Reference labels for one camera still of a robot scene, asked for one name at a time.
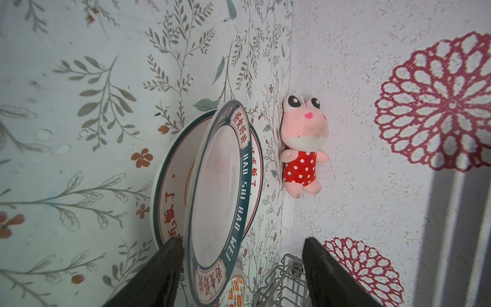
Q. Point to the round white plate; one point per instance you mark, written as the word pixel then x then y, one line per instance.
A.
pixel 217 204
pixel 169 192

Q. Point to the pink plush toy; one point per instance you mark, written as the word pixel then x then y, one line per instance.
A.
pixel 304 131

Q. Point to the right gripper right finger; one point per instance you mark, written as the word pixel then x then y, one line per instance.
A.
pixel 328 283

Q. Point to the grey wire dish rack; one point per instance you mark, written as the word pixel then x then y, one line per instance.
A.
pixel 286 285

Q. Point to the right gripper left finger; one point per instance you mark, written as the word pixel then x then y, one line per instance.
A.
pixel 156 284

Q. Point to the tape roll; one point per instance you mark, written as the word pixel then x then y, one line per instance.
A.
pixel 234 291

